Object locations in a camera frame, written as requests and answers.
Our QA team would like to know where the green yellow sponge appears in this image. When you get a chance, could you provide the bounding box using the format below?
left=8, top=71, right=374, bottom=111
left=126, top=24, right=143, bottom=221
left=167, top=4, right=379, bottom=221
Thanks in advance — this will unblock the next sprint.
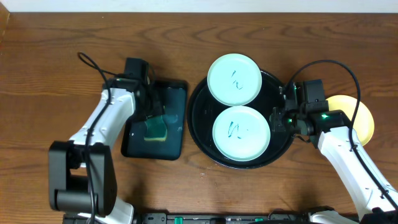
left=144, top=115, right=167, bottom=141

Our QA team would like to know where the light green plate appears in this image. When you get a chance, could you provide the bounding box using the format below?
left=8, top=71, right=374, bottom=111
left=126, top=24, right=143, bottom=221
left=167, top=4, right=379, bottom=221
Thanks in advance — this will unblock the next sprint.
left=212, top=106, right=271, bottom=162
left=207, top=54, right=262, bottom=106

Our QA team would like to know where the yellow plate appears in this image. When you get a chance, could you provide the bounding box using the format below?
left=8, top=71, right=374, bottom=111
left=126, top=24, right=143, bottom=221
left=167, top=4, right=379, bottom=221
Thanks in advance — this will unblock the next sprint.
left=326, top=95, right=374, bottom=146

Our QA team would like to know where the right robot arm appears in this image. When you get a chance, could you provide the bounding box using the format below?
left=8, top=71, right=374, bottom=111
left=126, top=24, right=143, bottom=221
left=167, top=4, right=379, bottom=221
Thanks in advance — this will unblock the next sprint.
left=271, top=89, right=397, bottom=223

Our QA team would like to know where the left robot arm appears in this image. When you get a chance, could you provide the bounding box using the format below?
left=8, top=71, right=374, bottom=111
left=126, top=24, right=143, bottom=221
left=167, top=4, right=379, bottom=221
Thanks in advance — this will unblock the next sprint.
left=48, top=78, right=162, bottom=223

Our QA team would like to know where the black rectangular tray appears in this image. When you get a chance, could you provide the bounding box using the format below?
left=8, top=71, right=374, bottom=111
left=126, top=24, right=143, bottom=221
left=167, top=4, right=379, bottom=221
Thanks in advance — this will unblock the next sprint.
left=121, top=80, right=187, bottom=161

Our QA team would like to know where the black round tray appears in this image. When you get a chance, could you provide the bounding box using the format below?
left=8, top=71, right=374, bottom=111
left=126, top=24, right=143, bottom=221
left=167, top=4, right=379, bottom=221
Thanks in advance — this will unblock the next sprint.
left=187, top=70, right=294, bottom=169

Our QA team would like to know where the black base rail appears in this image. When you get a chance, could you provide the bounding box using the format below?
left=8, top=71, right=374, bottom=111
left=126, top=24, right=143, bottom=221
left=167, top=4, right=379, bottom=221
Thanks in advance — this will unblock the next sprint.
left=62, top=212, right=343, bottom=224

